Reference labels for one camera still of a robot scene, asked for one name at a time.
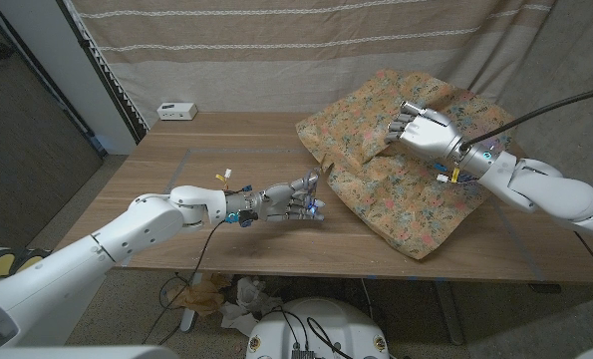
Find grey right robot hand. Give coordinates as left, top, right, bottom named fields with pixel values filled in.
left=384, top=101, right=504, bottom=180

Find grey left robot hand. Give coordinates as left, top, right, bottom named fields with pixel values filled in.
left=224, top=169, right=326, bottom=228

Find orange grey handled scissors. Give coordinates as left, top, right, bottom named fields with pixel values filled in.
left=303, top=154, right=333, bottom=198

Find floral orange fabric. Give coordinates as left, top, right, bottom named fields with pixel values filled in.
left=295, top=68, right=519, bottom=260

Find crumpled white paper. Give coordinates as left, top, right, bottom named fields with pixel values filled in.
left=219, top=276, right=285, bottom=338

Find crumpled brown paper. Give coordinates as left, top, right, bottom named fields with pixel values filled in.
left=166, top=271, right=232, bottom=318

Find white power strip box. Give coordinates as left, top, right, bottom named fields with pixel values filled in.
left=156, top=102, right=198, bottom=122

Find white robot torso base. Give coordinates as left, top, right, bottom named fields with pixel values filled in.
left=245, top=297, right=391, bottom=359

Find beige striped curtain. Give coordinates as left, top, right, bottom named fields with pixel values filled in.
left=62, top=0, right=559, bottom=132

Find grey table leg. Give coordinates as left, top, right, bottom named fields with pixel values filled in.
left=178, top=307, right=200, bottom=333
left=433, top=281, right=466, bottom=346

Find dark wooden door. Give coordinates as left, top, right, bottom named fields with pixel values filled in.
left=0, top=2, right=106, bottom=249

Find thin black left wrist cable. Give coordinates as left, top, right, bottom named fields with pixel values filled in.
left=141, top=222, right=225, bottom=346

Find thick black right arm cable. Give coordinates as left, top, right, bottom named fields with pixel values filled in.
left=459, top=84, right=593, bottom=151

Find black metal frame post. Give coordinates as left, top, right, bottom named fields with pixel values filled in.
left=55, top=0, right=148, bottom=145

